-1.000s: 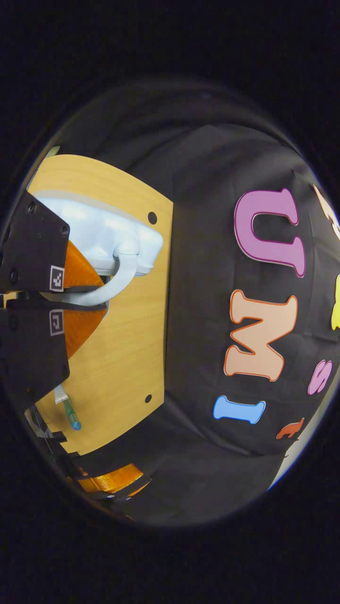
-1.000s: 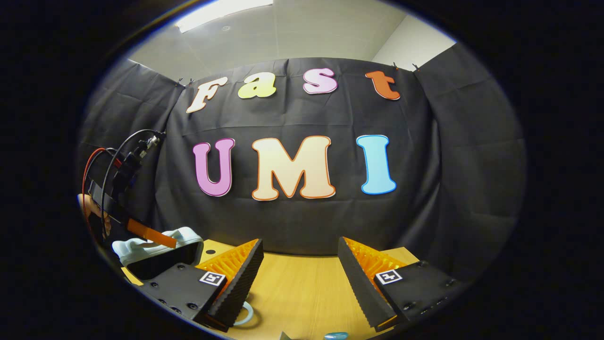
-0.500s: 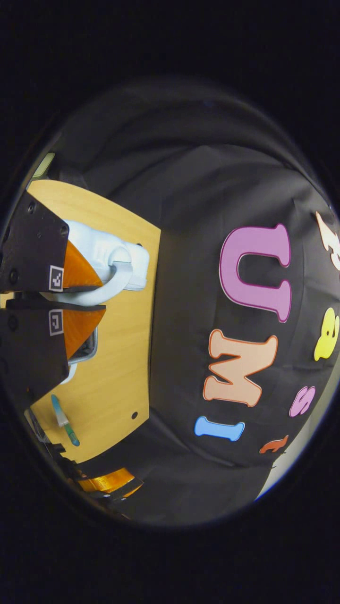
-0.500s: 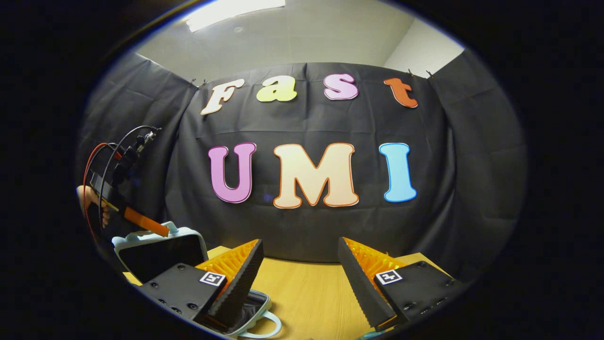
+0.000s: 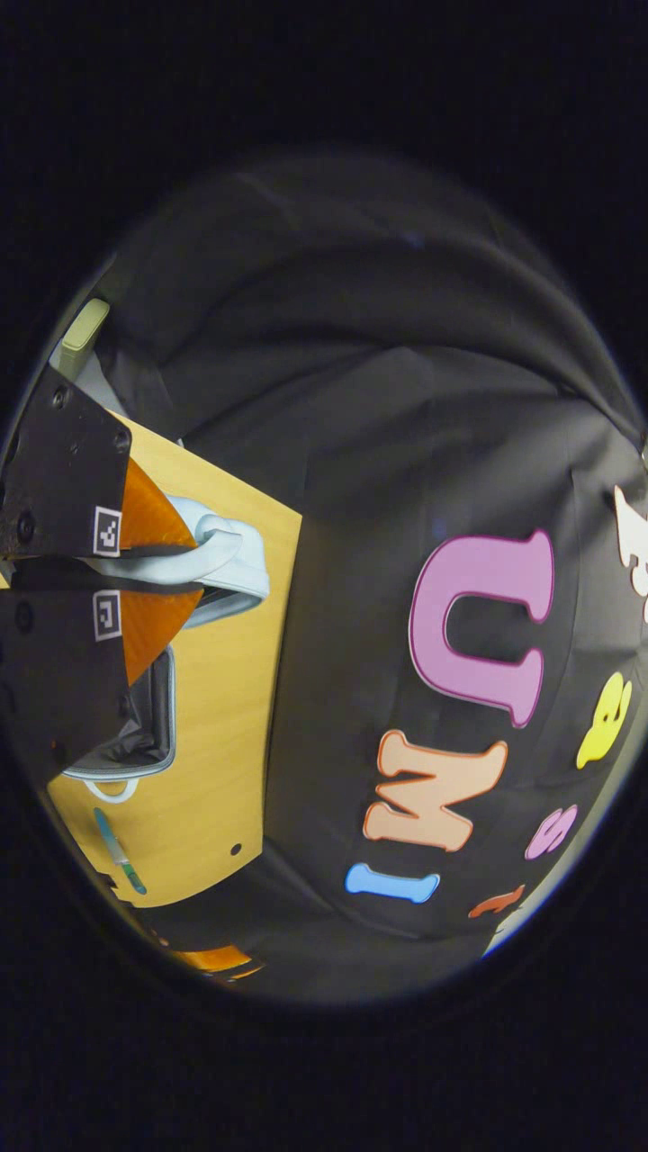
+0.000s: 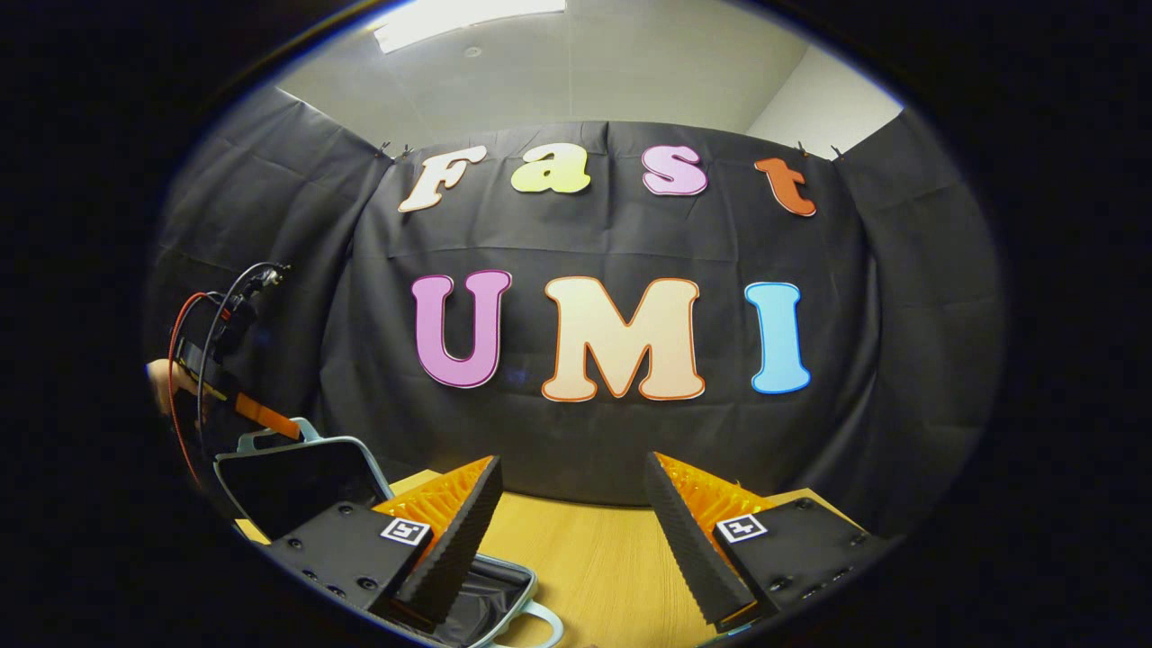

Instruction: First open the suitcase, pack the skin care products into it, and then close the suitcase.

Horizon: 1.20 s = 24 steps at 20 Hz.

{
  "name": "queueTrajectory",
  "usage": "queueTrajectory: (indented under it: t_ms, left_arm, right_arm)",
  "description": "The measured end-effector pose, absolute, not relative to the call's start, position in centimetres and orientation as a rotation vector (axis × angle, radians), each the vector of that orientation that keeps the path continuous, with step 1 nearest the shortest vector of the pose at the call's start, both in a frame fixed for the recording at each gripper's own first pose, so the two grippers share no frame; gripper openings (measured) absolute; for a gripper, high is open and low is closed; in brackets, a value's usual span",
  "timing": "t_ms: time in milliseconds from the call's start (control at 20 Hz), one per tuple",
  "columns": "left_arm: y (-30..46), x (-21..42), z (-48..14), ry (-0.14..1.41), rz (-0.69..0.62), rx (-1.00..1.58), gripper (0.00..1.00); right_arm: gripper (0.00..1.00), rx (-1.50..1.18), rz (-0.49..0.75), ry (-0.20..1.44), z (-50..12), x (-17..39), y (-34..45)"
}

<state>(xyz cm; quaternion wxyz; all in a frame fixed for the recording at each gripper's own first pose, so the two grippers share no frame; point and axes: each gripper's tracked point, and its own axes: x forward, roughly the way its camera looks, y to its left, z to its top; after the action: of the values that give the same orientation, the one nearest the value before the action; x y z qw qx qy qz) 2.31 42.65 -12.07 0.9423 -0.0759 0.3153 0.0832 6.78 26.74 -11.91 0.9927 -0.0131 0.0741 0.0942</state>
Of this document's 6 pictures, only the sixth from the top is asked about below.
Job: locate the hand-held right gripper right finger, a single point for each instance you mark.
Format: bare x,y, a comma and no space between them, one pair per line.
688,549

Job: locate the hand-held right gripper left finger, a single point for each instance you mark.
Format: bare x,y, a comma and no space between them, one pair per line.
463,540

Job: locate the ceiling light panel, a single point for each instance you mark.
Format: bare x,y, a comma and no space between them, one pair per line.
468,18

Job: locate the light blue suitcase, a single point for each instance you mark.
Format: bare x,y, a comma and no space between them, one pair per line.
297,486

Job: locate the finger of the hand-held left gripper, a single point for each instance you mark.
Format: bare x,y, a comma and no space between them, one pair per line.
265,416

